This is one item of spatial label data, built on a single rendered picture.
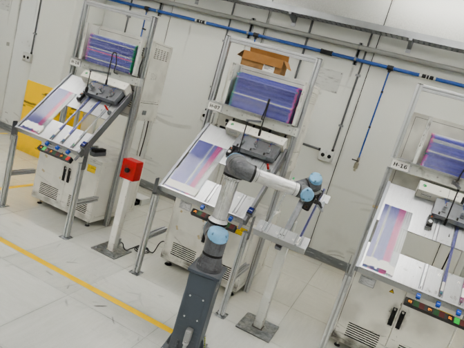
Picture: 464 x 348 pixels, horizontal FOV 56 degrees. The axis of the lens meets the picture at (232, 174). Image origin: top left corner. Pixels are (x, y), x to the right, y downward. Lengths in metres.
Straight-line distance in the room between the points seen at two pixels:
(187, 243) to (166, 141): 2.16
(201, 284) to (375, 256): 1.10
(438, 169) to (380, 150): 1.58
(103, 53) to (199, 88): 1.53
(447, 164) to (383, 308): 1.04
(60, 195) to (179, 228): 1.24
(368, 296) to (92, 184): 2.40
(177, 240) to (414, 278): 1.76
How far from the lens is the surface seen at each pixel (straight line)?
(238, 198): 3.04
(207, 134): 3.46
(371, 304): 3.21
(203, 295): 2.47
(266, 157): 3.20
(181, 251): 3.55
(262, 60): 3.72
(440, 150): 3.14
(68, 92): 4.13
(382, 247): 2.90
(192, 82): 5.27
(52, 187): 4.27
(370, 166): 4.67
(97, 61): 4.10
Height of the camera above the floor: 1.56
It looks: 11 degrees down
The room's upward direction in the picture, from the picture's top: 16 degrees clockwise
